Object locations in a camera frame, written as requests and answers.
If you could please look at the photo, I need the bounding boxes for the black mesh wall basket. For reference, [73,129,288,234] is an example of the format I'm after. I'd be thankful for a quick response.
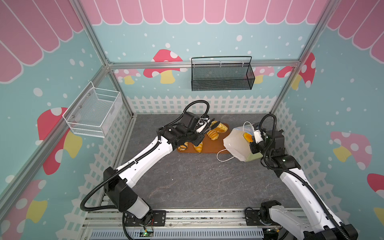
[191,56,256,92]

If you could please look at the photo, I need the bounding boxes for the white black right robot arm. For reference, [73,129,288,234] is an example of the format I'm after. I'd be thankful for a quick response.
[250,114,359,240]

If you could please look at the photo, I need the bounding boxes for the white wire wall basket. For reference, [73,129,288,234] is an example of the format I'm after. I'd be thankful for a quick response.
[63,82,123,138]

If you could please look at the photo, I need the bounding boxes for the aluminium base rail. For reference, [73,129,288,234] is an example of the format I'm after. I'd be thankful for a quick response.
[79,206,334,240]

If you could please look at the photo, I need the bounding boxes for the ridged long fake bread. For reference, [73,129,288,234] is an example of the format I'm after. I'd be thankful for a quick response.
[178,142,188,152]

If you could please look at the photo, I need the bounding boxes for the small yellow fake bread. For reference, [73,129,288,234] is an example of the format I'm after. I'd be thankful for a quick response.
[194,142,203,153]

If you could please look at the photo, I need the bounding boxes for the steel tongs with black tips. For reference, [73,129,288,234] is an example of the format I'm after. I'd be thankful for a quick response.
[201,121,221,134]

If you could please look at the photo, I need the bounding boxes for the long ridged fake loaf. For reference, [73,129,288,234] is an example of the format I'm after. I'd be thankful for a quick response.
[214,123,228,133]

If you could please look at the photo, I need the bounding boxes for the white paper bag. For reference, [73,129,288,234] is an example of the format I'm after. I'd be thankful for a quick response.
[216,121,263,162]

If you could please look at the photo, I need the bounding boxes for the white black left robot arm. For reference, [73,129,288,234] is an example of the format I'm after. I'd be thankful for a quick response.
[80,100,212,226]

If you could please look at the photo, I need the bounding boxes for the brown plastic tray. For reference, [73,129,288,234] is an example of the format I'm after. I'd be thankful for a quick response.
[177,124,230,154]

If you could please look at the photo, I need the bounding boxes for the flat oval fake bread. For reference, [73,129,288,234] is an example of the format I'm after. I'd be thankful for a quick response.
[243,133,254,143]

